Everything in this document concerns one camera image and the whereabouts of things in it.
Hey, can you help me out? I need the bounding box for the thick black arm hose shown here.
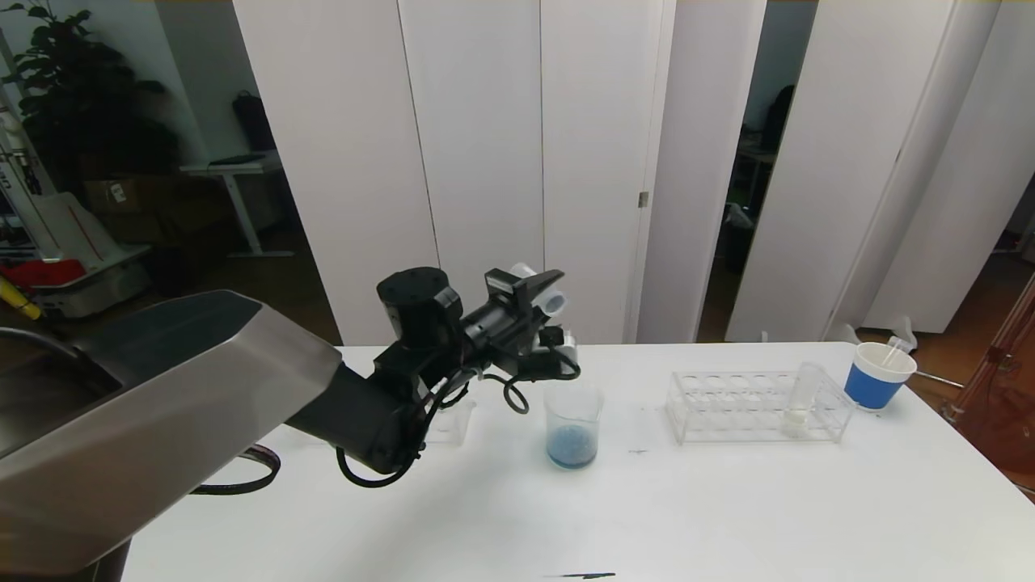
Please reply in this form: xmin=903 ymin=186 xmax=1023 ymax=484
xmin=0 ymin=327 xmax=82 ymax=362

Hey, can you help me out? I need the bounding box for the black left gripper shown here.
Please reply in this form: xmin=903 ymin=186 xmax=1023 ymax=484
xmin=461 ymin=268 xmax=565 ymax=361

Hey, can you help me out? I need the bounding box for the brown cardboard box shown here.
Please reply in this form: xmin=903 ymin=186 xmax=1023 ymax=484
xmin=85 ymin=178 xmax=163 ymax=243

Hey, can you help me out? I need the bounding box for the black backpack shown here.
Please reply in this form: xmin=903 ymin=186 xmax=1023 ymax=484
xmin=233 ymin=91 xmax=277 ymax=154

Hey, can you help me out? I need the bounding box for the clear glass beaker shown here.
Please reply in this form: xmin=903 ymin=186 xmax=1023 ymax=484
xmin=543 ymin=380 xmax=604 ymax=470

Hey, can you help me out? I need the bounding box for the clear acrylic test tube rack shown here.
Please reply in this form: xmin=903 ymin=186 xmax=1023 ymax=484
xmin=665 ymin=370 xmax=855 ymax=444
xmin=420 ymin=394 xmax=476 ymax=448

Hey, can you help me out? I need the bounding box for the blue white paper cup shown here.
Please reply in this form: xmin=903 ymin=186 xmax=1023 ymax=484
xmin=843 ymin=342 xmax=917 ymax=411

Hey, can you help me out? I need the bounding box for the white grey machine base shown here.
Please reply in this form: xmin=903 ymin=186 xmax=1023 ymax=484
xmin=0 ymin=81 xmax=154 ymax=320

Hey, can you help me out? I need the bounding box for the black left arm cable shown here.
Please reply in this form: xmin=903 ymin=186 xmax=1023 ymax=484
xmin=336 ymin=364 xmax=581 ymax=489

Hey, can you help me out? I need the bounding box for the dark green potted plant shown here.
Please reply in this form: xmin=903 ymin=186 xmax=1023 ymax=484
xmin=0 ymin=0 xmax=183 ymax=195

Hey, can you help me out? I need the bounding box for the yellow black tool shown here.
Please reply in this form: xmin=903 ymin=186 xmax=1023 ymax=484
xmin=0 ymin=277 xmax=43 ymax=322

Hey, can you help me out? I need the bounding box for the white standing desk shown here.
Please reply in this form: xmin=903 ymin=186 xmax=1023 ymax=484
xmin=180 ymin=154 xmax=296 ymax=259

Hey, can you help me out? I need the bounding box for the white partition foot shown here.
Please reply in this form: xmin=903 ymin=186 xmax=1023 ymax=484
xmin=825 ymin=318 xmax=919 ymax=352

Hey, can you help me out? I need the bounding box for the brown frame stand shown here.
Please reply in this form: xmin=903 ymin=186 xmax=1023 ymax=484
xmin=942 ymin=271 xmax=1035 ymax=494

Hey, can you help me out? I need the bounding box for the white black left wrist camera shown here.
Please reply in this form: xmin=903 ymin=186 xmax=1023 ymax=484
xmin=495 ymin=325 xmax=581 ymax=382

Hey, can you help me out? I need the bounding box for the test tube with pale pigment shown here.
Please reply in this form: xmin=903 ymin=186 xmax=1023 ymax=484
xmin=780 ymin=361 xmax=827 ymax=437

